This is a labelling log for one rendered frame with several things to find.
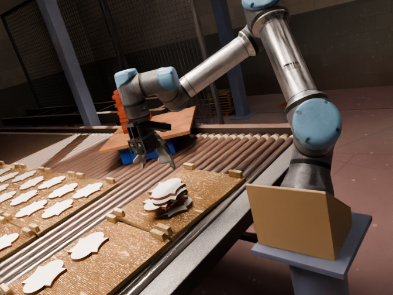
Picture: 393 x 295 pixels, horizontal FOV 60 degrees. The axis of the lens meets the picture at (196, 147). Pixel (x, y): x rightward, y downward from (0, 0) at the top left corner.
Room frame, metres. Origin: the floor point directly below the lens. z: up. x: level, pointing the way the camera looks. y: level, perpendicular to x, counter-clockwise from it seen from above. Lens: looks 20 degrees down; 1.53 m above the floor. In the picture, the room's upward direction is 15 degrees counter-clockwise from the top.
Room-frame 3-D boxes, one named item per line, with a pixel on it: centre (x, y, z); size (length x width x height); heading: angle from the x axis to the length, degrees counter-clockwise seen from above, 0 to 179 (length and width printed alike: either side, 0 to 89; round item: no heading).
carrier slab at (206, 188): (1.20, 0.11, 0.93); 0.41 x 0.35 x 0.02; 131
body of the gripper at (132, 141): (1.10, 0.16, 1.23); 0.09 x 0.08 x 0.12; 141
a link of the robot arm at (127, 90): (1.11, 0.15, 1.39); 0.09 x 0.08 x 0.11; 76
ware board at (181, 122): (1.96, 0.22, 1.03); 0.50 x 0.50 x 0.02; 81
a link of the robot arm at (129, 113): (1.11, 0.15, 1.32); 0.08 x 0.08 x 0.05
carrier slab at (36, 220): (1.47, 0.67, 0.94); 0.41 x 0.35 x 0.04; 136
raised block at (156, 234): (0.94, 0.19, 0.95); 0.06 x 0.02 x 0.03; 43
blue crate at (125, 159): (1.89, 0.24, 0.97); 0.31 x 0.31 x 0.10; 81
